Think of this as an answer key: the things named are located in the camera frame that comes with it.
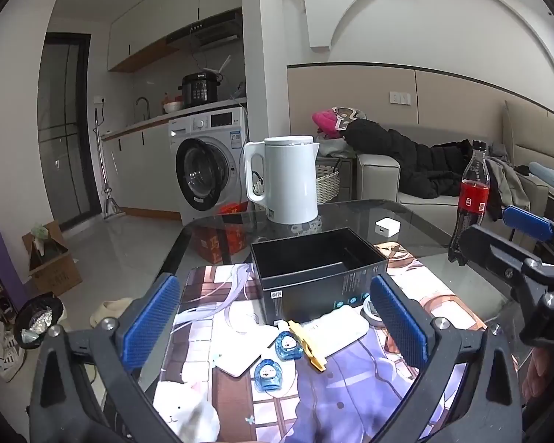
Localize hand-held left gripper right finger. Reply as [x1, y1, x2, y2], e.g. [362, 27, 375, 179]
[369, 273, 527, 443]

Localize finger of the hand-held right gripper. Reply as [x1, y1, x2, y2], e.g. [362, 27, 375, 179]
[459, 224, 554, 305]
[502, 205, 554, 252]

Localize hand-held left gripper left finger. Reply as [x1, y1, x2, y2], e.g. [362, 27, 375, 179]
[28, 273, 185, 443]

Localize black cardboard box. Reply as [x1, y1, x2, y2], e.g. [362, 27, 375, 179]
[250, 227, 389, 326]

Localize blue eye drop bottle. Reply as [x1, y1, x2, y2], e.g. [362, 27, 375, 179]
[274, 330, 304, 361]
[254, 356, 283, 391]

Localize person's right hand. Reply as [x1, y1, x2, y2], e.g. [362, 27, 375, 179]
[519, 345, 554, 402]

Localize grey garment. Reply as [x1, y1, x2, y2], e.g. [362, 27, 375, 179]
[485, 157, 531, 222]

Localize beige slipper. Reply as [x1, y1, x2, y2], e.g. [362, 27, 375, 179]
[90, 299, 134, 329]

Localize cola bottle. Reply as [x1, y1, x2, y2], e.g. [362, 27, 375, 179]
[448, 140, 491, 264]

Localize light blue cloth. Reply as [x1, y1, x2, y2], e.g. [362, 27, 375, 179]
[529, 161, 554, 195]

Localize white flat case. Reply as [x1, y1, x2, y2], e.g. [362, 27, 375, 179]
[300, 307, 370, 359]

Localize printed desk mat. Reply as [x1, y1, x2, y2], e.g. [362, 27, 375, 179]
[152, 240, 509, 443]

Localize clear plastic wrapper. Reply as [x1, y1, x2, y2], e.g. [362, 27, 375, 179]
[225, 263, 265, 334]

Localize yellow plastic clip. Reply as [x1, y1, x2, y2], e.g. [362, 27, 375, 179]
[288, 320, 328, 372]

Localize white card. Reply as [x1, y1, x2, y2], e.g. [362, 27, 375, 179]
[215, 325, 280, 377]

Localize white charger cube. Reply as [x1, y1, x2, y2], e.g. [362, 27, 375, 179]
[375, 217, 400, 237]

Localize red cardboard box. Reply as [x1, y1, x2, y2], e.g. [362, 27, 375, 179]
[191, 202, 256, 266]

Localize brown cardboard box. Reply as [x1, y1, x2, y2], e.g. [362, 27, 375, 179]
[22, 221, 83, 297]

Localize mop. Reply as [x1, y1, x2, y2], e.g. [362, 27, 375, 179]
[93, 107, 126, 222]

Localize black trash bag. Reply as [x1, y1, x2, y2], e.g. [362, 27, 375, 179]
[13, 293, 64, 350]

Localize beige sofa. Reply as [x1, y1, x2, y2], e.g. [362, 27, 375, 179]
[355, 99, 554, 224]

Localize black jacket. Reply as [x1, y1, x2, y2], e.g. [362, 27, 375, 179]
[342, 119, 472, 199]

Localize white base cabinets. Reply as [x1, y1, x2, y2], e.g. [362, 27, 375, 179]
[100, 115, 183, 220]

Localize white plastic bag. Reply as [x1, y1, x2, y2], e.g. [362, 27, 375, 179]
[0, 323, 27, 382]

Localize wicker basket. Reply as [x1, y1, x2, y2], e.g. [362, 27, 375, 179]
[315, 157, 341, 205]

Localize purple board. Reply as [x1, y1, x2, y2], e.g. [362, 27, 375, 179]
[0, 218, 28, 313]

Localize white electric kettle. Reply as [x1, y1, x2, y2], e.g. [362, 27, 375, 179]
[244, 136, 320, 225]

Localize dark glass door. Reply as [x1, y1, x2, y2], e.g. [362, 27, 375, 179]
[37, 32, 105, 230]

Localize white washing machine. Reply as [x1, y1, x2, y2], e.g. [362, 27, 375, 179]
[168, 107, 250, 225]

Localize pink white plush toy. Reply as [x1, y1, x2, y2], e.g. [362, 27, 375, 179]
[312, 111, 347, 139]

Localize black pressure cooker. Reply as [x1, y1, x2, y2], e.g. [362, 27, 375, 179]
[180, 72, 222, 109]

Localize range hood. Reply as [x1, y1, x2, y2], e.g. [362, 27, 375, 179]
[166, 11, 242, 49]

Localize white wall cabinets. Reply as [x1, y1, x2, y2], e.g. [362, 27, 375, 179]
[107, 0, 243, 73]

